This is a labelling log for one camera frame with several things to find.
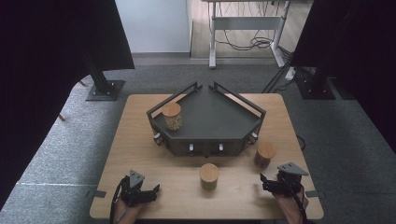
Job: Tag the glass jar with green contents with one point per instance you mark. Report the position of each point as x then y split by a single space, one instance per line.
209 174

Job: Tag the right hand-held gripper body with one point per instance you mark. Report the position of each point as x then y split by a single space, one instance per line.
291 183

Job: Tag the white power strip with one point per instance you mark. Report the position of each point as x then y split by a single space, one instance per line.
290 74

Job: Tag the black corner shelf rack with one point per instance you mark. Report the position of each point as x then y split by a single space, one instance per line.
214 119

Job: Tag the black metal stand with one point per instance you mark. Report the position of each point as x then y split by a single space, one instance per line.
102 88
317 87

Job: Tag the black curtain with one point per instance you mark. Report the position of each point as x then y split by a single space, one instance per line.
358 46
46 62

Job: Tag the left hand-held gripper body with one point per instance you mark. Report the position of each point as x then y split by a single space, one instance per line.
133 191

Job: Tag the white desk frame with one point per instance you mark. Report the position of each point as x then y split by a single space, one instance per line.
246 23

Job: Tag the glass jar with pale beans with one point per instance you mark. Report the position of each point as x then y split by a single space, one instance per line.
172 113

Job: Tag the glass jar with brown contents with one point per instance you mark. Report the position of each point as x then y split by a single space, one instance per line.
265 152

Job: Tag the brown wooden leg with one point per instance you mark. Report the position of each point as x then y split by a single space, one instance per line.
82 83
61 117

